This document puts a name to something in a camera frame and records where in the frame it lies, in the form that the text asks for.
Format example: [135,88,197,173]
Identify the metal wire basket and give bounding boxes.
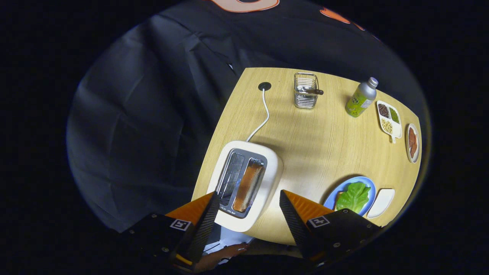
[293,72,319,110]

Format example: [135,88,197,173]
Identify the white toaster cable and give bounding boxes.
[246,89,270,142]

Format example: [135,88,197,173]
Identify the white divided bean tray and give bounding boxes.
[376,100,403,144]

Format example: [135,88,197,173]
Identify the white oval meat plate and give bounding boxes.
[405,123,421,164]

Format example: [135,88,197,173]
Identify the white square plate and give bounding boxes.
[367,188,395,219]

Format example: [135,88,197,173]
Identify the green labelled metal bottle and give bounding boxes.
[345,77,379,118]

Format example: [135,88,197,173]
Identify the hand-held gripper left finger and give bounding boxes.
[126,191,221,272]

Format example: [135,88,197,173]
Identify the blue round plate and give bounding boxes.
[323,176,376,217]

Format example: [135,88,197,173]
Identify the toasted bread slice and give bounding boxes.
[232,159,265,213]

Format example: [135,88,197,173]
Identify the cream white toaster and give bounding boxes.
[206,140,284,233]

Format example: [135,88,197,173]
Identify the green lettuce leaf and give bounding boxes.
[335,182,371,214]

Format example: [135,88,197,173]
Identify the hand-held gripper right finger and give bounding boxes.
[280,190,382,268]

